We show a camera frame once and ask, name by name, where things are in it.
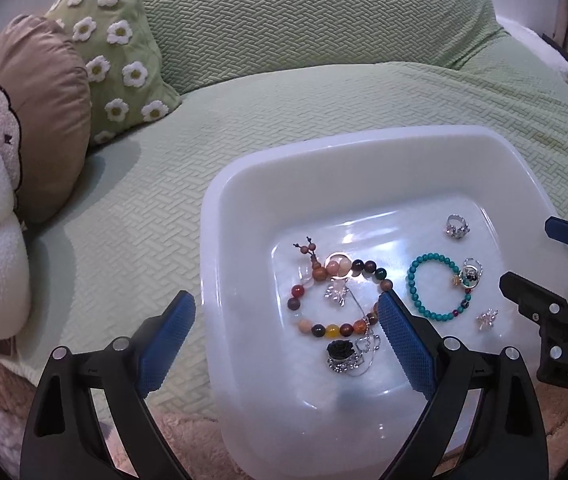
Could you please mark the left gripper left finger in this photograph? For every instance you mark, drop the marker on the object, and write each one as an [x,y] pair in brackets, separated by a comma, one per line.
[63,438]

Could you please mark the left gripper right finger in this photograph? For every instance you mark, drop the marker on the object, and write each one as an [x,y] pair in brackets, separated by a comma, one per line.
[506,439]

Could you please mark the silver pink crystal earring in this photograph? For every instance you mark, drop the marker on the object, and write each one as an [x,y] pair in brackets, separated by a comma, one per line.
[486,319]

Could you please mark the silver flower earring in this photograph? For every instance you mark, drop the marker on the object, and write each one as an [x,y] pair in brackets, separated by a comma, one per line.
[337,292]

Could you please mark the white fluffy blanket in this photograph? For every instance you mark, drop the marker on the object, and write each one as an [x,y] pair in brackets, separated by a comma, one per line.
[548,54]

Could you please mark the green textured bedspread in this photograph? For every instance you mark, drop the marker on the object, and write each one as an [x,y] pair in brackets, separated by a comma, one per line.
[127,241]

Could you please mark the white plastic tray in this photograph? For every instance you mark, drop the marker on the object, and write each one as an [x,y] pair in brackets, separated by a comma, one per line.
[388,196]

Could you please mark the brown round cushion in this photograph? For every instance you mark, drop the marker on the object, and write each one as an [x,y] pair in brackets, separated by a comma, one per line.
[45,115]

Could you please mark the large green covered pillow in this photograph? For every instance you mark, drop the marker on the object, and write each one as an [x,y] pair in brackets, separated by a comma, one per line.
[204,42]

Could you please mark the green daisy cushion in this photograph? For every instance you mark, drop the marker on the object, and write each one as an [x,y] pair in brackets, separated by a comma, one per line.
[123,63]

